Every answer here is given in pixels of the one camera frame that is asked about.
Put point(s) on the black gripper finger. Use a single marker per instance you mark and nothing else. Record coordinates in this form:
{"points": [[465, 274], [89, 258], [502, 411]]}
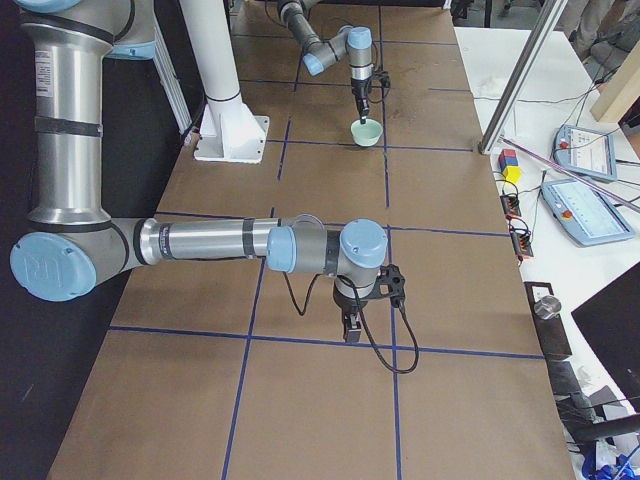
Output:
{"points": [[363, 116], [352, 327]]}

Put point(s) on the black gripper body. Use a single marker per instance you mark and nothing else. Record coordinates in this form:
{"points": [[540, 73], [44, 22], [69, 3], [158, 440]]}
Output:
{"points": [[359, 89], [346, 302]]}

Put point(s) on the mint green bowl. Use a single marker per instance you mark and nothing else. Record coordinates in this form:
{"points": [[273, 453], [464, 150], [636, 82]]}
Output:
{"points": [[366, 134]]}

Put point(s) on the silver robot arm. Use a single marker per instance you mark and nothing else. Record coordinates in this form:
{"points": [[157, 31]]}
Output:
{"points": [[319, 55], [77, 245]]}

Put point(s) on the red cube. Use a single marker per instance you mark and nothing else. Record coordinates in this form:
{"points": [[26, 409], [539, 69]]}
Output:
{"points": [[509, 155]]}

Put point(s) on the blue cube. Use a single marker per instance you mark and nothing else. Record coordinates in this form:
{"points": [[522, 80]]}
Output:
{"points": [[509, 164]]}

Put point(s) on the yellow cube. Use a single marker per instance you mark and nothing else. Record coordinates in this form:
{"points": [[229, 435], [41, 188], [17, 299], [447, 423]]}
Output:
{"points": [[512, 173]]}

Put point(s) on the silver metal cylinder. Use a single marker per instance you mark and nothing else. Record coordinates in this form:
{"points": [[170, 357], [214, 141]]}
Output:
{"points": [[547, 307]]}

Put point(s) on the black metal block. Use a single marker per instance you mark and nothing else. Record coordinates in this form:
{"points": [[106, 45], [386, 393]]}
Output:
{"points": [[551, 333]]}

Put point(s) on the far teach pendant tablet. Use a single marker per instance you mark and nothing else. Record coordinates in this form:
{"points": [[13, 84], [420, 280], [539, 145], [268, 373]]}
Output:
{"points": [[586, 152]]}

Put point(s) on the teach pendant tablet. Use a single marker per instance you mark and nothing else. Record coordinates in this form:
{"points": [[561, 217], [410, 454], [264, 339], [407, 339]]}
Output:
{"points": [[587, 216], [586, 152]]}

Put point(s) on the near teach pendant tablet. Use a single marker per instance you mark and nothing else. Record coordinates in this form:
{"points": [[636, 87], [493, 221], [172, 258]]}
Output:
{"points": [[587, 216]]}

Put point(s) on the black computer monitor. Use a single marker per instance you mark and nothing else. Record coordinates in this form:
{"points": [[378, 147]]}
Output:
{"points": [[609, 322]]}

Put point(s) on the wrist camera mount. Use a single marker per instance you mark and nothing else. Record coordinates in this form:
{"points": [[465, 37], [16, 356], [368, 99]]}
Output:
{"points": [[383, 78], [390, 284]]}

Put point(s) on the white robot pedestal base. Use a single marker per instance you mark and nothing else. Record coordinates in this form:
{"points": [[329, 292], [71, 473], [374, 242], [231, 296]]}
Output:
{"points": [[229, 131]]}

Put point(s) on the aluminium frame post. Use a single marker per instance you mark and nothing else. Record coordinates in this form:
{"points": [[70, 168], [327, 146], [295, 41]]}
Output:
{"points": [[544, 26]]}

